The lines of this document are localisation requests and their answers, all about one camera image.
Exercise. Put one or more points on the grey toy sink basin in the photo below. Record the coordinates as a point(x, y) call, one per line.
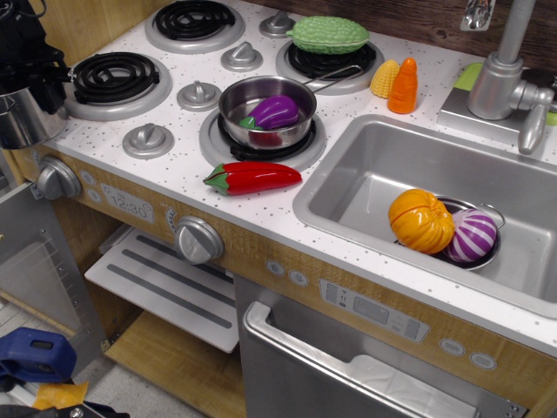
point(377, 158)

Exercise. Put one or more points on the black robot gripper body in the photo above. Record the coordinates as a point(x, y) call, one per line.
point(27, 61)

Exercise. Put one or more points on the silver stovetop knob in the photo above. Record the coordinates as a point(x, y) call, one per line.
point(242, 58)
point(199, 96)
point(277, 25)
point(148, 141)

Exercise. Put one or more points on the tall steel pot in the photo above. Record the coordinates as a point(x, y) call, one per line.
point(24, 123)

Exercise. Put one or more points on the back right black burner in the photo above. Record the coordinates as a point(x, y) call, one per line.
point(331, 75)

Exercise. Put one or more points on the orange toy carrot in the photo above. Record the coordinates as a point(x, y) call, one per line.
point(403, 95)

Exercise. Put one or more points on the green sponge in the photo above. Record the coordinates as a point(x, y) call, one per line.
point(540, 78)

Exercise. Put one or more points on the white oven shelf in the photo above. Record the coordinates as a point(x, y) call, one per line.
point(147, 272)

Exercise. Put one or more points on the silver stovetop knob lower middle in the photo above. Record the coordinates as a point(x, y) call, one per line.
point(199, 96)

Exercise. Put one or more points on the silver oven dial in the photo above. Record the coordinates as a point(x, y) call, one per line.
point(196, 241)
point(56, 179)

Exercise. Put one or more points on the orange toy pumpkin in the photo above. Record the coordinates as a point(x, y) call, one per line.
point(420, 221)

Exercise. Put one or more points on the black burner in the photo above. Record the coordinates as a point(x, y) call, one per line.
point(331, 75)
point(116, 85)
point(217, 146)
point(194, 27)

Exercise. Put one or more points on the open grey oven door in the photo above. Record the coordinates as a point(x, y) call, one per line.
point(41, 286)

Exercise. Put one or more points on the silver stovetop knob upper middle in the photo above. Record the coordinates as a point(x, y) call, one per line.
point(242, 58)

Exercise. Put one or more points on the silver stovetop knob back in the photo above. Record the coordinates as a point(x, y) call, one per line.
point(277, 25)

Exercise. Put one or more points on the silver stovetop knob front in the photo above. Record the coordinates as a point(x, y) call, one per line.
point(148, 141)

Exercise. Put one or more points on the right silver oven dial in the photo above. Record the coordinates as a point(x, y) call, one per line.
point(196, 241)

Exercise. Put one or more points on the steel saucepan with handle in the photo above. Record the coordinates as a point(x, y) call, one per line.
point(240, 98)

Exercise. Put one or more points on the purple toy eggplant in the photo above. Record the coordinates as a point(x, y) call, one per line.
point(272, 113)

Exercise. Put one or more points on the purple white toy onion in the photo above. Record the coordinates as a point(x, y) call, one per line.
point(474, 237)

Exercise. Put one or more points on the yellow toy corn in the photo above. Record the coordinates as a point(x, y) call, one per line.
point(383, 79)

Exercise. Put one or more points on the silver toy faucet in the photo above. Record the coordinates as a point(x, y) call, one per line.
point(501, 104)

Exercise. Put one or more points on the left silver oven dial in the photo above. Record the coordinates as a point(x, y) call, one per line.
point(56, 179)

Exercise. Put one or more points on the green toy bitter gourd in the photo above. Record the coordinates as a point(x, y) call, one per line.
point(328, 35)

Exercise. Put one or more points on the back left black burner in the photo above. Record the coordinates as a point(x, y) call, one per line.
point(194, 27)

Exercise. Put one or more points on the red toy chili pepper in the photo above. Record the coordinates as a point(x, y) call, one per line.
point(239, 178)

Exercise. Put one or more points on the front left black burner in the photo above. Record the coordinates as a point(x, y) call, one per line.
point(116, 85)

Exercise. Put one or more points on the blue clamp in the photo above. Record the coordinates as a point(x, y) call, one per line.
point(36, 356)

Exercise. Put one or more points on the small steel bowl in sink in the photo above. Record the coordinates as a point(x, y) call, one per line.
point(454, 206)

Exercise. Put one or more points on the yellow cloth piece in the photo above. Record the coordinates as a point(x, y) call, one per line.
point(60, 395)

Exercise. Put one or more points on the silver dishwasher door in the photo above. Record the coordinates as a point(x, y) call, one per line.
point(297, 362)

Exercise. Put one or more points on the front right black burner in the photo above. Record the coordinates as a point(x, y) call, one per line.
point(217, 146)

